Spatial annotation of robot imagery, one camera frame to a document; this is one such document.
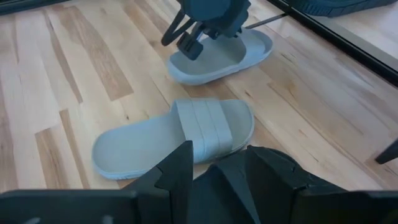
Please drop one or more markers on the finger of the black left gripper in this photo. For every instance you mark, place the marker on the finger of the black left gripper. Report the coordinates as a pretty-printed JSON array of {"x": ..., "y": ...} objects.
[
  {"x": 225, "y": 33},
  {"x": 190, "y": 46}
]

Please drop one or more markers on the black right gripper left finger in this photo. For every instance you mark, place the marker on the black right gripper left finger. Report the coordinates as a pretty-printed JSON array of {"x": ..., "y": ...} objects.
[{"x": 93, "y": 208}]

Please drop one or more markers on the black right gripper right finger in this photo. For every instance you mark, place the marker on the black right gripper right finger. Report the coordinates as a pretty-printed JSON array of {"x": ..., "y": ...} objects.
[{"x": 311, "y": 202}]

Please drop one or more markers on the grey rubber slide sandal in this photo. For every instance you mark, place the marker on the grey rubber slide sandal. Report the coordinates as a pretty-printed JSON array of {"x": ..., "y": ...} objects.
[
  {"x": 133, "y": 152},
  {"x": 217, "y": 67}
]

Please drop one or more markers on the black rubber slide sandal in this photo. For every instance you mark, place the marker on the black rubber slide sandal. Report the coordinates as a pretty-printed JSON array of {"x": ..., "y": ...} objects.
[{"x": 335, "y": 7}]

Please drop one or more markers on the wooden shelf with black frame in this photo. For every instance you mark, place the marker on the wooden shelf with black frame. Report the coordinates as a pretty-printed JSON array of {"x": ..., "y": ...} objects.
[{"x": 342, "y": 42}]

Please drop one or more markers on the black aluminium rig frame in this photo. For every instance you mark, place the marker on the black aluminium rig frame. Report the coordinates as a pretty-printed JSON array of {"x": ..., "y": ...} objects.
[{"x": 18, "y": 6}]

